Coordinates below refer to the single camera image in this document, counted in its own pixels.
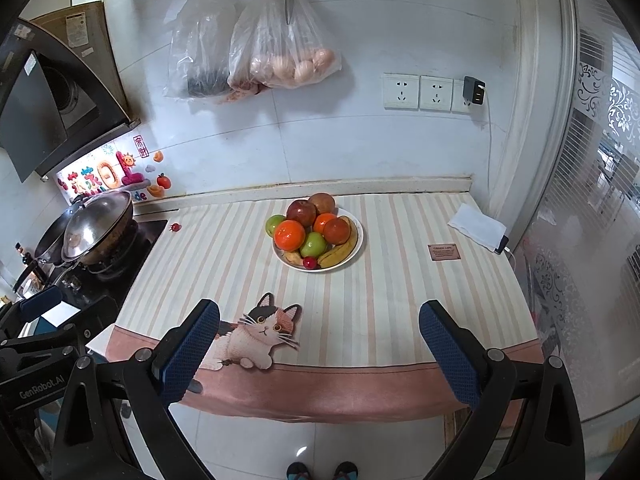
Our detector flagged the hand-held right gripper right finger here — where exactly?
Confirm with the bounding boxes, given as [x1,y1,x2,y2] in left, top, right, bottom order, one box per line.
[419,300,586,480]

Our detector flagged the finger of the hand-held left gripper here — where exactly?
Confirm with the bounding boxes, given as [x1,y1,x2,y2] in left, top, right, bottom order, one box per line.
[0,285,63,341]

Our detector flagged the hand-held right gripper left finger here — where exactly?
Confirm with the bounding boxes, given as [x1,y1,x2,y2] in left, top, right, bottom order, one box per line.
[52,298,221,480]

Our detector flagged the large orange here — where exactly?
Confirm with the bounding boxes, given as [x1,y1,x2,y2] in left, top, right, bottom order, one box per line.
[274,220,307,252]

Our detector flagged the dark red round fruit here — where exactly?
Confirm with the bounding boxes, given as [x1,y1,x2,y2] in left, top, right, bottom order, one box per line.
[322,216,352,246]

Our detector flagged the red apple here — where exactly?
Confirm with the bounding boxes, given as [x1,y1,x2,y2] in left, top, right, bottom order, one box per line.
[286,199,317,228]

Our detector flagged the white oval plate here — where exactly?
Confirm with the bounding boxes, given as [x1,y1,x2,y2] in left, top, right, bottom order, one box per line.
[271,207,364,274]

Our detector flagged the small orange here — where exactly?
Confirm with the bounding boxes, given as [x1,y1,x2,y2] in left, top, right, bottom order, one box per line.
[312,212,338,236]

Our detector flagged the brown round fruit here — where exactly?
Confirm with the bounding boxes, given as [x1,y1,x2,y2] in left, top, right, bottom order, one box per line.
[307,192,337,217]

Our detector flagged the white paper sheet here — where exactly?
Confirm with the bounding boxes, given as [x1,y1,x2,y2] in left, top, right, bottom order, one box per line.
[40,300,81,328]

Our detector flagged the dark frying pan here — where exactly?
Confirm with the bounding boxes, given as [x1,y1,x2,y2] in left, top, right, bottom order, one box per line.
[32,210,76,266]

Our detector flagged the striped cat print mat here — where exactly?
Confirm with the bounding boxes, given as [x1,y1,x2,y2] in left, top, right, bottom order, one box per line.
[107,192,546,423]

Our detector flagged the steel wok with lid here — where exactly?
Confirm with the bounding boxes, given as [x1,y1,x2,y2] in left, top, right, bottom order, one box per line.
[60,190,136,266]

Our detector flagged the brown mat label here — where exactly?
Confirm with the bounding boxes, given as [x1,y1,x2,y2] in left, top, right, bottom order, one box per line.
[427,243,461,262]

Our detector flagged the black gas stove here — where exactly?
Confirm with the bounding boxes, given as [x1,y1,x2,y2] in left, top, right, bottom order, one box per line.
[47,217,168,311]

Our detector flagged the white folded cloth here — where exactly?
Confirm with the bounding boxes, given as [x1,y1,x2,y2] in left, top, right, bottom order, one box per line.
[446,203,508,252]

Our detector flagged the large spotted banana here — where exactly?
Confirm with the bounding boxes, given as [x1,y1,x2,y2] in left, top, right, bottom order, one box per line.
[318,215,360,269]

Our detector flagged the patterned glass door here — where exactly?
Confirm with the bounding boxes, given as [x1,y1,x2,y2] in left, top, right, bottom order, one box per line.
[525,0,640,421]

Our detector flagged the black range hood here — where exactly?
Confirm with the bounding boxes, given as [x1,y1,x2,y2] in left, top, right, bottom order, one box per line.
[0,17,141,183]

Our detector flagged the black charger plug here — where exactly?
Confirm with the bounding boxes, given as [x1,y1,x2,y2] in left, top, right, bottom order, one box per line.
[463,76,487,107]

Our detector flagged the plastic bag with dark contents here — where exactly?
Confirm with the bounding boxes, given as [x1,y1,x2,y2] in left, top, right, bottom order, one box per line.
[162,0,238,101]

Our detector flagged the plastic bag of eggs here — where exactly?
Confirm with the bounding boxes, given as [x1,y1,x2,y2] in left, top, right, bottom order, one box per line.
[227,0,343,103]

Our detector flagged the colourful character wall sticker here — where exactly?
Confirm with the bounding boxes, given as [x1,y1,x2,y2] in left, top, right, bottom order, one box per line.
[56,157,123,198]

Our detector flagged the pink wall sticker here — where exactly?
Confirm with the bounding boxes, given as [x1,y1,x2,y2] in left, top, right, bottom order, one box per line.
[120,162,151,188]

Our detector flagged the white wall socket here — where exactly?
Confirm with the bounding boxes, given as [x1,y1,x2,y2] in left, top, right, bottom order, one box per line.
[382,73,420,109]
[419,76,453,112]
[451,79,473,114]

